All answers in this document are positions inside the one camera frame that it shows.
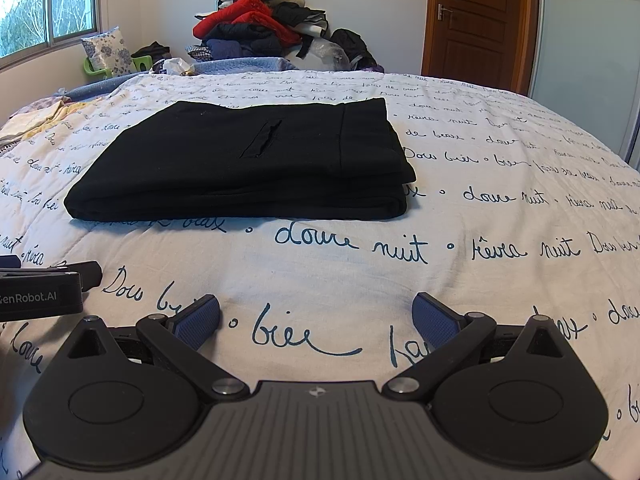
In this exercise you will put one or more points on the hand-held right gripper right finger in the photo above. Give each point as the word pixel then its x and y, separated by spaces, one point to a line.
pixel 435 317

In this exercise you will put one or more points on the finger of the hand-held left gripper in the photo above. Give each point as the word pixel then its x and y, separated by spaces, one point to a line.
pixel 40 295
pixel 9 261

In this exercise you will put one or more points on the white script-printed bedspread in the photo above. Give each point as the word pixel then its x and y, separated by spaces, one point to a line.
pixel 350 270

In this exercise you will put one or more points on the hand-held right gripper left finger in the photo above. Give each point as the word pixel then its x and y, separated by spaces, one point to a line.
pixel 197 317

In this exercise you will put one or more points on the blue blanket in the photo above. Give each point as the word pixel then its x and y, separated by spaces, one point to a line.
pixel 245 65

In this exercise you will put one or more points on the stack of folded cloths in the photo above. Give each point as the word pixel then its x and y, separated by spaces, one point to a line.
pixel 35 117

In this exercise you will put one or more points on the black pants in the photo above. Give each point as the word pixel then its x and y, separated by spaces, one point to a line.
pixel 240 160

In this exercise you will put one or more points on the window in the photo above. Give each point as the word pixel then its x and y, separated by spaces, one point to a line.
pixel 40 5

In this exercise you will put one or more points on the clear plastic bag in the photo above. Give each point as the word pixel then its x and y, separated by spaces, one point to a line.
pixel 327 55

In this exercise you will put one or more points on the green plastic stool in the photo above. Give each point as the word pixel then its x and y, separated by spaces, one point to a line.
pixel 142 64

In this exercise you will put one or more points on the purple cloth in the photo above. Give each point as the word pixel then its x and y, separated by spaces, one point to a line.
pixel 371 67

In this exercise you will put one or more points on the floral pillow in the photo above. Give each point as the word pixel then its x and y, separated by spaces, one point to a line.
pixel 110 50

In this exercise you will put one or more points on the dark handbag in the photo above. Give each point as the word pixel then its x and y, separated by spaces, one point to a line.
pixel 152 50

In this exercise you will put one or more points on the pile of clothes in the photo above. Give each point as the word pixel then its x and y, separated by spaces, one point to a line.
pixel 255 20

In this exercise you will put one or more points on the white wardrobe door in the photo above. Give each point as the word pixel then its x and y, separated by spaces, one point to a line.
pixel 585 50

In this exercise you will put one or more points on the wooden door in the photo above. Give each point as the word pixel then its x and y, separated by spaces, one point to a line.
pixel 480 25

